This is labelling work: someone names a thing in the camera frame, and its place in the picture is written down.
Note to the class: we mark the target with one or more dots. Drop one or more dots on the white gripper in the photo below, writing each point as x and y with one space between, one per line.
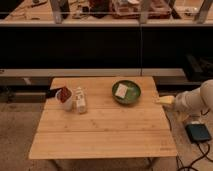
179 101

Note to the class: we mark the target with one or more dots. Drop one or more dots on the green ceramic bowl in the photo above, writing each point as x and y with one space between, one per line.
133 93

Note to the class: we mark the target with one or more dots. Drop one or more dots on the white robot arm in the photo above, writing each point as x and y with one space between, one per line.
192 101

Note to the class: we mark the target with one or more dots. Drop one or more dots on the white card in bowl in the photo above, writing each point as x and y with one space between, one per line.
121 90

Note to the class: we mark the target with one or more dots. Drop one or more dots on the dark equipment at right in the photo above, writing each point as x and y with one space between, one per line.
198 68

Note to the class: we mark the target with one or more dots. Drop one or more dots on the wooden folding table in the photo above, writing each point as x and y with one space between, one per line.
107 130

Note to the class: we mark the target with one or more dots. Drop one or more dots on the small milk carton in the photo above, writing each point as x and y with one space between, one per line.
80 100

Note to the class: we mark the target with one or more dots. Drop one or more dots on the white cup with red lid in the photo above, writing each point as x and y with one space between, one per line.
64 98

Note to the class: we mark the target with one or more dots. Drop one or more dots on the long workbench with shelf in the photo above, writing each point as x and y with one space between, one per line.
44 39

